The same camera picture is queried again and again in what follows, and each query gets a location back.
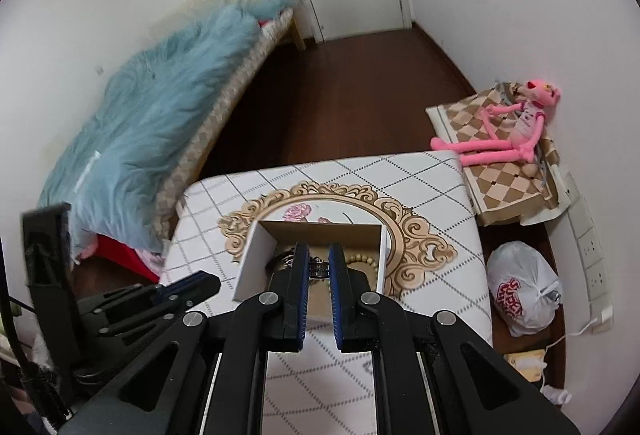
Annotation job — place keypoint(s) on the white charger plug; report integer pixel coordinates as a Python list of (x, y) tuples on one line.
[(606, 314)]

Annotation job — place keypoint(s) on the brown checkered cushion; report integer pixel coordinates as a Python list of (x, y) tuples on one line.
[(531, 193)]

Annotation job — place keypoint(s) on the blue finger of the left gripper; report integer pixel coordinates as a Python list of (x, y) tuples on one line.
[(190, 291)]

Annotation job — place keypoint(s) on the black watch band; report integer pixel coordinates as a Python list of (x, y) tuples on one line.
[(281, 261)]

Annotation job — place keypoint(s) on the pink panther plush toy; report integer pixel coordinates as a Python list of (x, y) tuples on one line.
[(502, 124)]

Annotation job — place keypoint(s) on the white power strip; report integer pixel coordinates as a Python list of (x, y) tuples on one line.
[(590, 254)]

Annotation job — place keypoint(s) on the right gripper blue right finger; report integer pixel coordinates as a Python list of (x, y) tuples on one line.
[(351, 331)]

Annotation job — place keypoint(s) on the white plastic bag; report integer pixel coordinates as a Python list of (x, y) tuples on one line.
[(526, 290)]

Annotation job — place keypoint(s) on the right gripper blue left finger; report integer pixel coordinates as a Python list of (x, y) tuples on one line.
[(291, 283)]

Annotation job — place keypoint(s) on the light blue duvet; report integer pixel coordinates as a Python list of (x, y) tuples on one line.
[(112, 171)]

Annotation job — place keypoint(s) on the white cardboard box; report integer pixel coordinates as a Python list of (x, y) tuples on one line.
[(364, 245)]

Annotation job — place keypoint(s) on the bed with checkered mattress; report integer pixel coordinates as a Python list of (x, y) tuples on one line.
[(193, 158)]

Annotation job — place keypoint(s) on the red blanket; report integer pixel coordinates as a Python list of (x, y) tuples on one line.
[(107, 249)]

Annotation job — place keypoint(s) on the white diamond pattern tablecloth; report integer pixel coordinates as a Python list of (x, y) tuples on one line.
[(435, 262)]

